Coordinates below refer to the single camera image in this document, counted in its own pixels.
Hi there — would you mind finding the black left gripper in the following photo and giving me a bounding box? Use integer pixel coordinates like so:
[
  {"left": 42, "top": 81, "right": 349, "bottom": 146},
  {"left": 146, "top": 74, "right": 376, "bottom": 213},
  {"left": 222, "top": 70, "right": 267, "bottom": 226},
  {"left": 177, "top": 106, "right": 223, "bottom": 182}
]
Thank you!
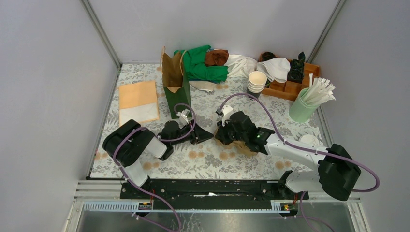
[{"left": 171, "top": 119, "right": 213, "bottom": 146}]

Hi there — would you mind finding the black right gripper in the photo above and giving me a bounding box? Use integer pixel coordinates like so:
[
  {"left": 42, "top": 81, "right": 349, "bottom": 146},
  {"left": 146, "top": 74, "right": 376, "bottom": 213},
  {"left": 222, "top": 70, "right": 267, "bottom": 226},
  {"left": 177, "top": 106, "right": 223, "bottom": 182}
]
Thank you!
[{"left": 214, "top": 117, "right": 247, "bottom": 146}]

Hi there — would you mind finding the cardboard cup carrier tray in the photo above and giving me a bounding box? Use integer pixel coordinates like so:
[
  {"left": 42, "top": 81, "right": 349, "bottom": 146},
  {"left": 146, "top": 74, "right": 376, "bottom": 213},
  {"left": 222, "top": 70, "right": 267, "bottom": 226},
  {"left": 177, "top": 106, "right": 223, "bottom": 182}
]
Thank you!
[{"left": 213, "top": 129, "right": 258, "bottom": 157}]

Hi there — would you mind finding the green paper bag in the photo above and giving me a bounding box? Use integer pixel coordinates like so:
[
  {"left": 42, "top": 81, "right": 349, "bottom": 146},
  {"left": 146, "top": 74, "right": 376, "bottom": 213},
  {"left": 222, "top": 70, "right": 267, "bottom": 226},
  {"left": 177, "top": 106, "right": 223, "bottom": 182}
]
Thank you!
[{"left": 161, "top": 47, "right": 191, "bottom": 119}]

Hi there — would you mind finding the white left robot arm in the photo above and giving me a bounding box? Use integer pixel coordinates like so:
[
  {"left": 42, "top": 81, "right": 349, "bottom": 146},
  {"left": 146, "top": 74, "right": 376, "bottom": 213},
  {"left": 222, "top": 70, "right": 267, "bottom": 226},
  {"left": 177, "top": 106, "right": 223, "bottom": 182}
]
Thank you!
[{"left": 102, "top": 119, "right": 214, "bottom": 199}]

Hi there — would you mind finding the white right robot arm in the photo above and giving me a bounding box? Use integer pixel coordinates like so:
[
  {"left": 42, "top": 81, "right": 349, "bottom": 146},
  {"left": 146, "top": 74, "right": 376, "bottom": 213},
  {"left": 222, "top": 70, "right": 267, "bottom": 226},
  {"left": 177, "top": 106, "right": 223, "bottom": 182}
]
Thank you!
[{"left": 215, "top": 111, "right": 361, "bottom": 201}]

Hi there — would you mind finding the floral table mat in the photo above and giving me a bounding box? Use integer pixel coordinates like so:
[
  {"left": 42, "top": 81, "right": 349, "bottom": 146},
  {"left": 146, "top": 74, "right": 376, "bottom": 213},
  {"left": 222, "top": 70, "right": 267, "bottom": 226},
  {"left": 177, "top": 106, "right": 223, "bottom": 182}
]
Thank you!
[{"left": 90, "top": 63, "right": 336, "bottom": 181}]

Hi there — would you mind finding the stack of paper cups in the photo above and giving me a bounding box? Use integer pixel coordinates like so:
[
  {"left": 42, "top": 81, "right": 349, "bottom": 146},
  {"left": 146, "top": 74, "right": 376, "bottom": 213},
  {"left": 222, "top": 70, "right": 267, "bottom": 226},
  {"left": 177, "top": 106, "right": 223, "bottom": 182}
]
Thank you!
[{"left": 247, "top": 71, "right": 267, "bottom": 98}]

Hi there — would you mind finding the white cloth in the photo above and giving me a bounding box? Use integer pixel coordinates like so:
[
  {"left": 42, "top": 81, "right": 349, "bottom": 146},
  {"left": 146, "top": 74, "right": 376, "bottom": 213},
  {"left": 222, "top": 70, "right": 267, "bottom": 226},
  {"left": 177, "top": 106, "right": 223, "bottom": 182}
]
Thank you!
[{"left": 225, "top": 54, "right": 258, "bottom": 78}]

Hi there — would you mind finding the wooden compartment tray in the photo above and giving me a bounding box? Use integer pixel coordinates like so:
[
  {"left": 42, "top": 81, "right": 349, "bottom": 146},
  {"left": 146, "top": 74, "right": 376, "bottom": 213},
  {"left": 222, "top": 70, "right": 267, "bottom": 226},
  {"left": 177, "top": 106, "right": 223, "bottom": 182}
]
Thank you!
[{"left": 259, "top": 52, "right": 321, "bottom": 101}]

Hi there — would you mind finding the green straw holder cup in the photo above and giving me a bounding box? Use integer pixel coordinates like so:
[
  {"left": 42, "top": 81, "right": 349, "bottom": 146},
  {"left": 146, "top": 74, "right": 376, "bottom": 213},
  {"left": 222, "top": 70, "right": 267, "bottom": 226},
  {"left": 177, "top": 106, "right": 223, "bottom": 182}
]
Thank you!
[{"left": 289, "top": 88, "right": 319, "bottom": 123}]

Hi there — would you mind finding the white folded towel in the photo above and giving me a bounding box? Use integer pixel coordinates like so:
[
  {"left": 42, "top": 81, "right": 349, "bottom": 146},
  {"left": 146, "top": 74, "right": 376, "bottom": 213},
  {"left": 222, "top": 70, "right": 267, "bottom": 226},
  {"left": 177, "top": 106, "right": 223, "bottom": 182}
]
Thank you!
[{"left": 256, "top": 58, "right": 291, "bottom": 83}]

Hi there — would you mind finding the brown cloth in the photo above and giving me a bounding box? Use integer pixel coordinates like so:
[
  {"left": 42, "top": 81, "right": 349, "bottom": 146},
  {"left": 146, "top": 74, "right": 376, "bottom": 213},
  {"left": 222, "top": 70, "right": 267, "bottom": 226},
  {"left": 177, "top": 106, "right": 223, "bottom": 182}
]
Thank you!
[{"left": 205, "top": 49, "right": 229, "bottom": 66}]

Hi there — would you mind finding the green cloth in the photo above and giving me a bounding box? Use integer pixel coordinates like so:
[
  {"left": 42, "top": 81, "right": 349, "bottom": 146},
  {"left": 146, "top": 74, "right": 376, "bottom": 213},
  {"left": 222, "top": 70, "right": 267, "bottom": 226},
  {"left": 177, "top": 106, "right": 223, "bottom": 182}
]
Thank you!
[{"left": 174, "top": 45, "right": 228, "bottom": 84}]

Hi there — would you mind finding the black crumpled bag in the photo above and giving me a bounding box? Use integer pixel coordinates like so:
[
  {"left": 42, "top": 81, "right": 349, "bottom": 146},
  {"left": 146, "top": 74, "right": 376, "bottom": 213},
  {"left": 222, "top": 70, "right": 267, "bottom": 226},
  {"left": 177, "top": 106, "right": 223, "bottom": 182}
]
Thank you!
[{"left": 287, "top": 52, "right": 306, "bottom": 84}]

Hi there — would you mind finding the white paper straws bundle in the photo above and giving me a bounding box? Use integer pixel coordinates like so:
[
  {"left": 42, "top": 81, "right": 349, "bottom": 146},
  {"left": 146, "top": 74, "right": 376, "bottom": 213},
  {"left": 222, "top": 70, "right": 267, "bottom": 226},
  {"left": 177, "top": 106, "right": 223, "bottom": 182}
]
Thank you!
[{"left": 301, "top": 73, "right": 336, "bottom": 106}]

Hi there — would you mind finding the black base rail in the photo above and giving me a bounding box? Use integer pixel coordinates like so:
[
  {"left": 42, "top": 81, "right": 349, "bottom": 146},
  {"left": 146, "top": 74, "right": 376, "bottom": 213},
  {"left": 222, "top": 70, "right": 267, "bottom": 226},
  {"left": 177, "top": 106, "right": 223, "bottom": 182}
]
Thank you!
[{"left": 120, "top": 179, "right": 309, "bottom": 210}]

